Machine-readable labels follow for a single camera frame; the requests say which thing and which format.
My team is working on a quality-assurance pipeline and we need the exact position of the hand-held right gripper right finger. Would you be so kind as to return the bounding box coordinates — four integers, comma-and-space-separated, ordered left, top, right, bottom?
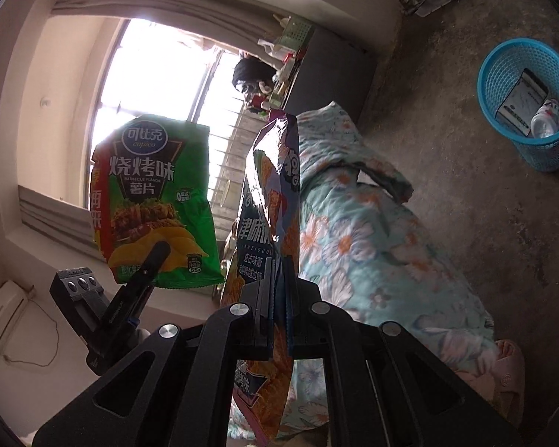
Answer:
282, 261, 525, 447

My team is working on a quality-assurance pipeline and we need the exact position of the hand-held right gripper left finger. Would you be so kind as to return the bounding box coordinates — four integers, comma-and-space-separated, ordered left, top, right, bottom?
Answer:
32, 256, 278, 447

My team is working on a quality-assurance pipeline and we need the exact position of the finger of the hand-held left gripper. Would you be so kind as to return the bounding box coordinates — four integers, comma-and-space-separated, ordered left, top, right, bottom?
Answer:
125, 241, 171, 299

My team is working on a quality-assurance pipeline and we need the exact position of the green chip bag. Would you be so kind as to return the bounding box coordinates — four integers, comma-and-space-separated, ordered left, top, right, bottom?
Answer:
89, 114, 226, 289

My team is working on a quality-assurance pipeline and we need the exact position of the blue snack bag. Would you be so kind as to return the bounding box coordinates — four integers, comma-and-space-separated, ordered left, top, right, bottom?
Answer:
220, 112, 301, 443

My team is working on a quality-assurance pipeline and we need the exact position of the blue plastic mesh basket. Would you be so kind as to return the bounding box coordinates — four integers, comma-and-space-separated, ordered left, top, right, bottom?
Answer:
477, 38, 559, 172

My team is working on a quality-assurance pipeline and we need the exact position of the teal floral blanket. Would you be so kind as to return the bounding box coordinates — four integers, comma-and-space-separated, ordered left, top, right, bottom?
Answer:
228, 101, 497, 443

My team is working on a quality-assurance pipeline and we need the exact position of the grey curtain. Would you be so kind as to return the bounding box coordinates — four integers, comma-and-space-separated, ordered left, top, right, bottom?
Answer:
19, 185, 103, 261
51, 0, 318, 57

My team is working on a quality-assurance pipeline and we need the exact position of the metal window railing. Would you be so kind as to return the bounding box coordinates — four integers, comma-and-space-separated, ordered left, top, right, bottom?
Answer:
207, 95, 262, 252

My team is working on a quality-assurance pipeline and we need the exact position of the pink slipper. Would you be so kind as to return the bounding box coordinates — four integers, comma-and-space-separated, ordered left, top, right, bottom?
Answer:
461, 339, 525, 411

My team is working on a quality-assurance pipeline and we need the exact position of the black cloth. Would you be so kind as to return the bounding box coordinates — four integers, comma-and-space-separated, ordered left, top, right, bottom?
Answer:
233, 57, 275, 91

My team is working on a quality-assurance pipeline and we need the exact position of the grey bedside cabinet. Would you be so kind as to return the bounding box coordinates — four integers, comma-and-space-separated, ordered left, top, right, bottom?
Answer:
284, 25, 378, 117

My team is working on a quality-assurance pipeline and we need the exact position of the green plastic storage basket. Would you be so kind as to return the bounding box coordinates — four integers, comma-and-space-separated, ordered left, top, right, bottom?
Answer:
279, 15, 315, 50

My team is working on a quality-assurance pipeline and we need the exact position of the white flat box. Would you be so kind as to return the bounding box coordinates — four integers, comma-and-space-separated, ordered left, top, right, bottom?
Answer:
495, 68, 549, 137

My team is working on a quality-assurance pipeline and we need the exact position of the small white plastic bottle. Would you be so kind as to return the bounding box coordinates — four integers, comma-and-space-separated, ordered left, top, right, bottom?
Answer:
531, 99, 559, 139

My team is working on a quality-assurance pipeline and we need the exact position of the air conditioner cable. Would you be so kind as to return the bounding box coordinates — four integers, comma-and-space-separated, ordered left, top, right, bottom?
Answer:
4, 289, 61, 368

